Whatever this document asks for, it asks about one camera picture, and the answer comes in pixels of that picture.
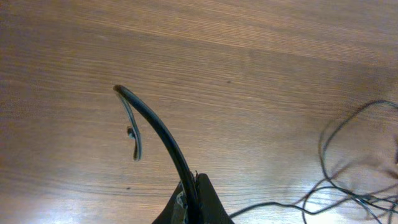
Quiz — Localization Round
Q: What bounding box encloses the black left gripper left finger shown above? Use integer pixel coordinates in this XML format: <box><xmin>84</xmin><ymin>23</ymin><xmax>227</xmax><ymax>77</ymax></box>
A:
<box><xmin>152</xmin><ymin>183</ymin><xmax>188</xmax><ymax>224</ymax></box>

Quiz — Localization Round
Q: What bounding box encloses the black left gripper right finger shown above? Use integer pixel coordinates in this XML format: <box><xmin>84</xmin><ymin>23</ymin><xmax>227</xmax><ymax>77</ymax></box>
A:
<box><xmin>196</xmin><ymin>174</ymin><xmax>234</xmax><ymax>224</ymax></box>

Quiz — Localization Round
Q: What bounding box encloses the black cable bundle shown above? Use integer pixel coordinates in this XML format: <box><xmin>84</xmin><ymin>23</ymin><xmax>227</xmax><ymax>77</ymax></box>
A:
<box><xmin>229</xmin><ymin>99</ymin><xmax>398</xmax><ymax>224</ymax></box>

